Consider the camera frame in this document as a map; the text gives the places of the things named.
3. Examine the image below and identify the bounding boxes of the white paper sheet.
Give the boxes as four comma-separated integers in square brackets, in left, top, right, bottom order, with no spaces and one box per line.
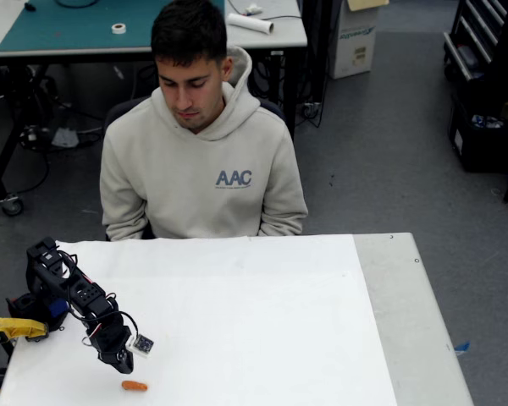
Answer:
[0,233,399,406]

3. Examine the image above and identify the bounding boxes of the green cutting mat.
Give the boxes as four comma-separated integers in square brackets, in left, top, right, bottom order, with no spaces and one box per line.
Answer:
[0,0,226,53]

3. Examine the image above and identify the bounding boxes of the man in beige hoodie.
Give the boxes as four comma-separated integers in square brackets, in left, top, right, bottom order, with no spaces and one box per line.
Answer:
[99,0,309,242]

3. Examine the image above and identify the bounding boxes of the white paper tube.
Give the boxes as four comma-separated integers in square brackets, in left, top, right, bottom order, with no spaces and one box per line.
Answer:
[227,12,275,35]

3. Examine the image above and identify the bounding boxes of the white cardboard box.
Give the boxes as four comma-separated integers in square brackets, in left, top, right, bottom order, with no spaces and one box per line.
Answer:
[328,0,390,80]

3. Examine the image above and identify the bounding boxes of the black equipment rack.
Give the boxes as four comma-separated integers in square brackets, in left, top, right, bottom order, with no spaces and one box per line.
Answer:
[443,0,508,81]

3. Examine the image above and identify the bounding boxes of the black storage bin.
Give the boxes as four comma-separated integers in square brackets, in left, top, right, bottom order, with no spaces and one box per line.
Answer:
[447,92,508,173]

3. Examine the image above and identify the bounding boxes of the grey workbench on casters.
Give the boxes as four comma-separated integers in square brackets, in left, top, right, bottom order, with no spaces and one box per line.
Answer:
[0,0,309,217]

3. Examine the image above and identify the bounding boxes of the white gripper camera box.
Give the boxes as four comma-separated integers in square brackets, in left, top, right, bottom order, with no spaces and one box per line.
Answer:
[125,332,156,359]

